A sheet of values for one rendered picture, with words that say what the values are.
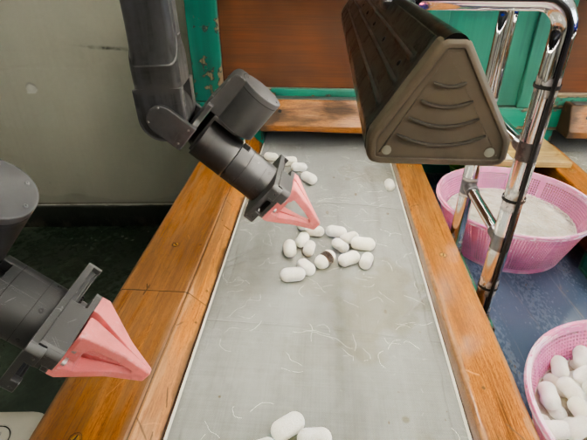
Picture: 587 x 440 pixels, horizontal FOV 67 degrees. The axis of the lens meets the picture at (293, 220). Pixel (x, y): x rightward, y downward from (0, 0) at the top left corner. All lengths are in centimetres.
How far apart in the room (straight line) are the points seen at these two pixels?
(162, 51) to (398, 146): 35
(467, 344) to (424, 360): 5
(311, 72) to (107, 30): 110
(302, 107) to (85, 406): 74
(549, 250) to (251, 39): 73
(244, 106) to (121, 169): 165
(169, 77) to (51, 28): 154
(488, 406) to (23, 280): 44
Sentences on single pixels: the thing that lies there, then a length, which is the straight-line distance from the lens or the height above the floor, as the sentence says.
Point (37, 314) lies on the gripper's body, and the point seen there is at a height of 90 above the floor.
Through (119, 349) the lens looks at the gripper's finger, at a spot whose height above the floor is 86.
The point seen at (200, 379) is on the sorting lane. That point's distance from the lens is 53.
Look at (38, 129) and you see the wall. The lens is 223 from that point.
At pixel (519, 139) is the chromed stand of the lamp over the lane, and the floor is 97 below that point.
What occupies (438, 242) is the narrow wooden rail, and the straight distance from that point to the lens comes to 71.
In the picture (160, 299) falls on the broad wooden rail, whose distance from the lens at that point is 60.
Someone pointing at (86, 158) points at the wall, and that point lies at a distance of 220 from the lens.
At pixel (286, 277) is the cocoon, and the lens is 63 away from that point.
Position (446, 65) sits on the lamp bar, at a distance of 25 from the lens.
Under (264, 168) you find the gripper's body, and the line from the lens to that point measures 58.
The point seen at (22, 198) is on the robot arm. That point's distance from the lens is 37.
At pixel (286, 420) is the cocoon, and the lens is 47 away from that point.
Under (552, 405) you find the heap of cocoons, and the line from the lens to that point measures 57.
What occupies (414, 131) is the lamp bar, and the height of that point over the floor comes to 106.
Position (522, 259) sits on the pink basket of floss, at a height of 71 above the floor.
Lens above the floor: 115
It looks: 31 degrees down
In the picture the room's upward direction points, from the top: straight up
